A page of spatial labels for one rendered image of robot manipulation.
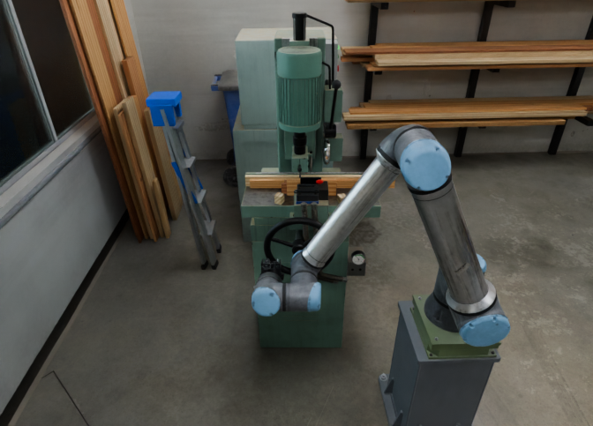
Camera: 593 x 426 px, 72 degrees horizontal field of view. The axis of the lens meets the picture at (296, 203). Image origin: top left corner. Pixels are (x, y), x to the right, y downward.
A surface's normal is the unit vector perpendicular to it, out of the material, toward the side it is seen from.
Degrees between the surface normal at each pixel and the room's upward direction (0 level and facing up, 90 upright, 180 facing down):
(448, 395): 90
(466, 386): 90
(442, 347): 90
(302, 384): 0
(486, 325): 94
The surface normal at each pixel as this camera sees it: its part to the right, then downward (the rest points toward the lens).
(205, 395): -0.01, -0.86
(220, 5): 0.04, 0.52
